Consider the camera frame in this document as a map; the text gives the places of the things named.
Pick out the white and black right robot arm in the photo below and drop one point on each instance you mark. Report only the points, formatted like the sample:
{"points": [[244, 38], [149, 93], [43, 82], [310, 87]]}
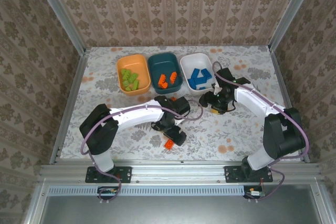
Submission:
{"points": [[252, 98]]}

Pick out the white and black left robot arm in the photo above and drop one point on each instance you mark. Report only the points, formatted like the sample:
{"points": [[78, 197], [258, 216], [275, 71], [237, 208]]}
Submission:
{"points": [[139, 116]]}

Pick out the floral patterned table cover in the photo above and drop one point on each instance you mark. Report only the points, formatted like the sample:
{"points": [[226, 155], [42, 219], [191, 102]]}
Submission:
{"points": [[236, 134]]}

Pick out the white plastic container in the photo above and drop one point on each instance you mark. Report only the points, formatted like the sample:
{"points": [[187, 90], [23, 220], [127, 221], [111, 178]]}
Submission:
{"points": [[194, 61]]}

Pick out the teal plastic container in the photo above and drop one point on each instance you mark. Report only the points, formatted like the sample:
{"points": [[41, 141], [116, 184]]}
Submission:
{"points": [[164, 64]]}

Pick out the orange plastic container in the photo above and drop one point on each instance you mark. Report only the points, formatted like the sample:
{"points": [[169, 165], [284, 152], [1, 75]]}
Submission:
{"points": [[131, 62]]}

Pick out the grey metal panel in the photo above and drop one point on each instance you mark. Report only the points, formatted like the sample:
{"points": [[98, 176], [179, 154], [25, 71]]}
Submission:
{"points": [[183, 211]]}

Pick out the small electronics connector board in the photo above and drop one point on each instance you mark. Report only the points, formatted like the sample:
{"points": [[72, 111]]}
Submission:
{"points": [[107, 191], [254, 193]]}

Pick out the aluminium frame beam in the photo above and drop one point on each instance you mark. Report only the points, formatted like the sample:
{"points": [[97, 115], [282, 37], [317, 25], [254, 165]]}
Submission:
{"points": [[178, 172]]}

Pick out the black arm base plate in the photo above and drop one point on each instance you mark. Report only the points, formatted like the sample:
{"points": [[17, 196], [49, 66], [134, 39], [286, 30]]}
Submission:
{"points": [[232, 174], [126, 174]]}

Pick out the aluminium side rail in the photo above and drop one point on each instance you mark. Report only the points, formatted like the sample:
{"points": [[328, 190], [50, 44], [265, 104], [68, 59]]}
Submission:
{"points": [[71, 103], [285, 90]]}

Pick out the aluminium frame post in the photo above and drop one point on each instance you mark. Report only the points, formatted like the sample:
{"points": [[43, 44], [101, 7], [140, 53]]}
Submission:
{"points": [[60, 14], [294, 9]]}

